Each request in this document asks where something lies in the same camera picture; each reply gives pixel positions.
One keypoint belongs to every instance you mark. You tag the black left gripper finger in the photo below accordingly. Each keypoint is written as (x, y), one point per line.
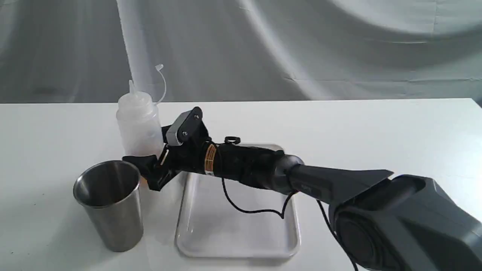
(150, 168)

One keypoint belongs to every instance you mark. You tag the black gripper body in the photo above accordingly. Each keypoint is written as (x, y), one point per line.
(189, 157)

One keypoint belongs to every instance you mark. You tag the clear plastic squeeze bottle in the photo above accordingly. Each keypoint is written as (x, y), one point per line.
(138, 121)

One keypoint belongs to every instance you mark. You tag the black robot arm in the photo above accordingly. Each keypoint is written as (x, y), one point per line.
(384, 223)

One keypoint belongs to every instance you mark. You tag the stainless steel cup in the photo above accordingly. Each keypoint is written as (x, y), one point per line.
(109, 192)

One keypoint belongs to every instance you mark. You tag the white plastic tray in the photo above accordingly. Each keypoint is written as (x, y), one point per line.
(209, 226)

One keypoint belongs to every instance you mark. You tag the grey fabric backdrop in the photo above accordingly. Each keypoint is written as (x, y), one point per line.
(77, 51)

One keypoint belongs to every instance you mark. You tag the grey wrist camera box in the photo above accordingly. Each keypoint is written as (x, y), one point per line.
(184, 127)

